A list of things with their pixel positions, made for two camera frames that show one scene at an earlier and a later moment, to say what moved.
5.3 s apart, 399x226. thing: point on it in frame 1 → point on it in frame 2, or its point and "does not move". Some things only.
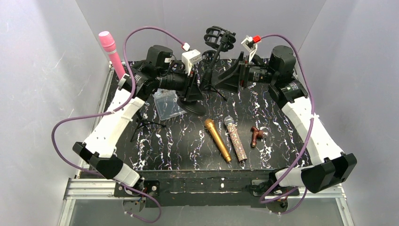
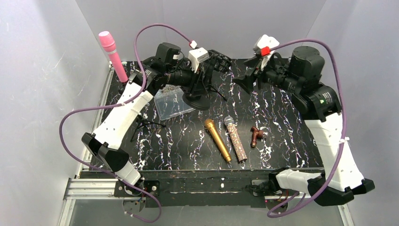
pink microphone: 108,44 does not move
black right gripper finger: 229,81 → 247,81
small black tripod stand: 140,121 does not move
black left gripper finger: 195,94 → 196,88
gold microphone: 210,123 does not move
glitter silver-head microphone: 236,137 does not move
